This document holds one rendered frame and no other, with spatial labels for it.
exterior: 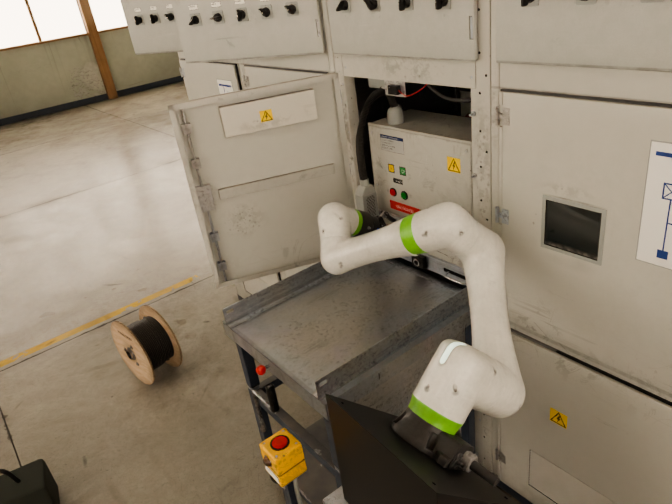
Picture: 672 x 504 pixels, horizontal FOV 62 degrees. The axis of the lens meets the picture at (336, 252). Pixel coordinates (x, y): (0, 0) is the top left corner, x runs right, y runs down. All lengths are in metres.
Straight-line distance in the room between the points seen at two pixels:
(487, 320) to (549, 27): 0.72
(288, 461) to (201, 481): 1.29
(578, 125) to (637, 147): 0.15
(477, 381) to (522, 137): 0.68
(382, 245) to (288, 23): 0.97
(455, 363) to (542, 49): 0.79
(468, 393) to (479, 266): 0.41
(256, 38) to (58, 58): 10.53
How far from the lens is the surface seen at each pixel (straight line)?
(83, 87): 12.81
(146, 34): 3.11
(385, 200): 2.21
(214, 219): 2.22
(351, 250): 1.69
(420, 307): 1.98
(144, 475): 2.88
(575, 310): 1.74
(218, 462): 2.78
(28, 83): 12.59
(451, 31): 1.70
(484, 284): 1.53
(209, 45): 2.41
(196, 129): 2.12
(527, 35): 1.55
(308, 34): 2.18
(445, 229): 1.47
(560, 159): 1.57
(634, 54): 1.43
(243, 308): 2.07
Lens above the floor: 1.95
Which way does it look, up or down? 27 degrees down
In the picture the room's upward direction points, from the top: 8 degrees counter-clockwise
